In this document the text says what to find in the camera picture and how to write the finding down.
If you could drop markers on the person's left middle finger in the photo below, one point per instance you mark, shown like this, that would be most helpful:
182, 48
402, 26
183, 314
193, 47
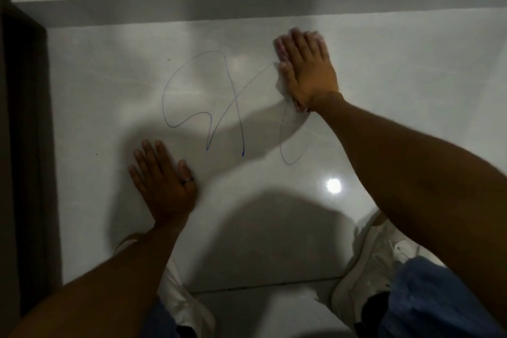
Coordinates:
151, 157

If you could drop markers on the black sock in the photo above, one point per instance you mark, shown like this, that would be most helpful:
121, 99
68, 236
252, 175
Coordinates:
372, 312

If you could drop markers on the person's right hand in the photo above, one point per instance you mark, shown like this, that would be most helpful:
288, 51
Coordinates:
311, 74

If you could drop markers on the person's left thumb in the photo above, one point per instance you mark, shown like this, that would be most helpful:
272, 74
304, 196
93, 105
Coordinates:
184, 169

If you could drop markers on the white left shoe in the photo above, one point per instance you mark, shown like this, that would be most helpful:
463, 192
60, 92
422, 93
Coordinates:
186, 302

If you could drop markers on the person's left hand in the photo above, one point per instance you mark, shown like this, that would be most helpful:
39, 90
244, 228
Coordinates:
168, 195

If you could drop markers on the person's left little finger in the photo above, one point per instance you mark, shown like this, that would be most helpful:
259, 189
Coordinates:
136, 181

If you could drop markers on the white wiping cloth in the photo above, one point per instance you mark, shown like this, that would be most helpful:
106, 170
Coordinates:
282, 86

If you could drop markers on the blue right trouser leg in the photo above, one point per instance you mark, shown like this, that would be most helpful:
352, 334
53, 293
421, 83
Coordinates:
427, 302

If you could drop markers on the blue trouser leg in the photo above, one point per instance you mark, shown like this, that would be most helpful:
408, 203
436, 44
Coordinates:
427, 302
158, 322

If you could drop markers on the person's left forearm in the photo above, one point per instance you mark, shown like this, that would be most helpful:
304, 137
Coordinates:
107, 290

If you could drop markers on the person's right little finger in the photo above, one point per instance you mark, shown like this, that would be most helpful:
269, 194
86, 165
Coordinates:
323, 48

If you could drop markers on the blue pen scribble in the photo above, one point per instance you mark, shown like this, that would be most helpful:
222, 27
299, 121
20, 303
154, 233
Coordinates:
234, 100

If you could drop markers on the person's right thumb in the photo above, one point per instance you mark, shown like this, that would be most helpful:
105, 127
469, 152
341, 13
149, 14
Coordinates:
288, 80

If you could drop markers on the white right shoe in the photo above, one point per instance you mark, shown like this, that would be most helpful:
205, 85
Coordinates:
368, 266

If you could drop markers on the white shoe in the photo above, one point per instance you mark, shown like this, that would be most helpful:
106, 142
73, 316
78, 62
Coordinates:
186, 302
368, 266

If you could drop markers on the person's right middle finger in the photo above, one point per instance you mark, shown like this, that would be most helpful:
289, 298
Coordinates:
298, 42

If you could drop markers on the person's right forearm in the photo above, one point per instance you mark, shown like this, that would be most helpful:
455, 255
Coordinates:
420, 187

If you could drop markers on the blue left trouser leg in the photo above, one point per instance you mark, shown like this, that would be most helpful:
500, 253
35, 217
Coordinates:
158, 322

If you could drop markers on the dark wooden door frame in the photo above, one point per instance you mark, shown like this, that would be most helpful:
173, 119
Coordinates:
23, 151

